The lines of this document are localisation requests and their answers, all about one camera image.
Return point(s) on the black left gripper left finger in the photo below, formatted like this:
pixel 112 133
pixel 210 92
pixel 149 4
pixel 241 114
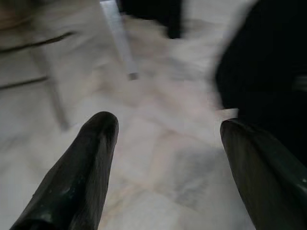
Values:
pixel 79 179

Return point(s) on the silver clothes rack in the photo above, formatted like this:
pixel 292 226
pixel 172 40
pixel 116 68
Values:
pixel 122 45

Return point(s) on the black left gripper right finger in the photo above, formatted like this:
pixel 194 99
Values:
pixel 268 187

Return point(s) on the black shirt with green logo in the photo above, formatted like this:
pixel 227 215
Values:
pixel 263 60

